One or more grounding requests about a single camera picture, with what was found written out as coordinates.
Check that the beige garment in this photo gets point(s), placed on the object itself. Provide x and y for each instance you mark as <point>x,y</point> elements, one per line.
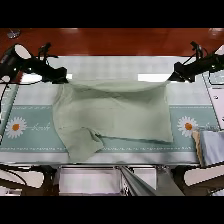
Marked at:
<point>197,146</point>

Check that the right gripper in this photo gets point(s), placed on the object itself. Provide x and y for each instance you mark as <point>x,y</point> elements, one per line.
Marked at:
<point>182,71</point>

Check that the light blue garment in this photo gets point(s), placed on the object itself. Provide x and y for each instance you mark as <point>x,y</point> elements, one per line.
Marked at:
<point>213,146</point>

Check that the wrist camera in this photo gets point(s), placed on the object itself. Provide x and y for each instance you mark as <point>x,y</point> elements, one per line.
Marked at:
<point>44,50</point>
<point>196,49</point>

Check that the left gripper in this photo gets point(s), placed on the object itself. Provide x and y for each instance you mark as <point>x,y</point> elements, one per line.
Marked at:
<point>57,75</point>

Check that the silver frame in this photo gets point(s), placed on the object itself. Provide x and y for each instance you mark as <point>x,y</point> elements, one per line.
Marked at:
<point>140,183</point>

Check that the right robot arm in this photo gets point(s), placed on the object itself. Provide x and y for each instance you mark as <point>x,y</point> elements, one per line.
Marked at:
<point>206,63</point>

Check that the pale green T-shirt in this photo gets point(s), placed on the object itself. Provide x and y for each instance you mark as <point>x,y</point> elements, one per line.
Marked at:
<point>116,110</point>

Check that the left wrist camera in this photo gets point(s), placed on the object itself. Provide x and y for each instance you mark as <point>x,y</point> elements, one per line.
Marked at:
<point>44,50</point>

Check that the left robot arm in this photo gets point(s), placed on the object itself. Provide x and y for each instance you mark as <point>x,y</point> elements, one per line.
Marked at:
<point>23,63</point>

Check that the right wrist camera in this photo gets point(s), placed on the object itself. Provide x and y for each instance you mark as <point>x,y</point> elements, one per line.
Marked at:
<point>196,49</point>

